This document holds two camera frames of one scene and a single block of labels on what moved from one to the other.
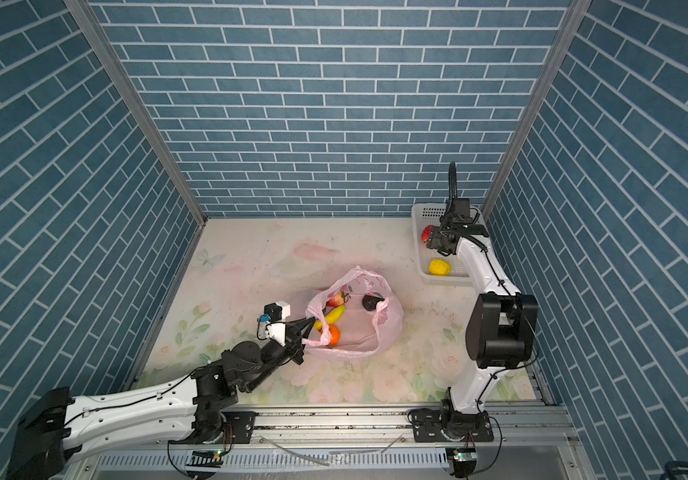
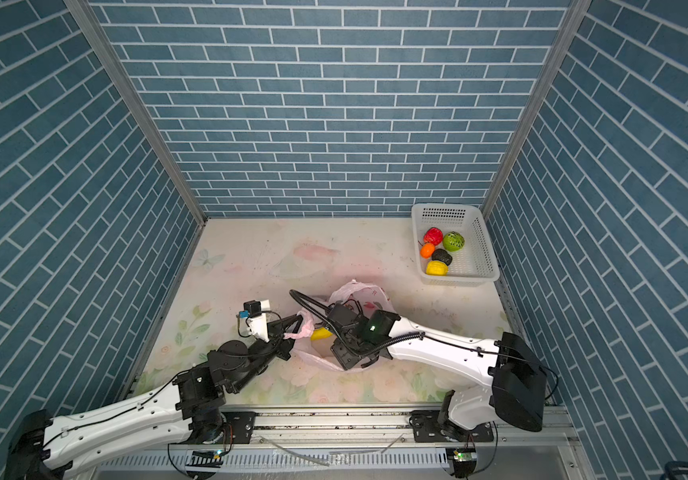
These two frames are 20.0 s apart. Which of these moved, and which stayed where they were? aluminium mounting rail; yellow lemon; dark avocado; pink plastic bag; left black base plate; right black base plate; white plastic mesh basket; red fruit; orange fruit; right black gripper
Moved: pink plastic bag; orange fruit; dark avocado; right black gripper
Stayed: white plastic mesh basket; left black base plate; aluminium mounting rail; yellow lemon; red fruit; right black base plate
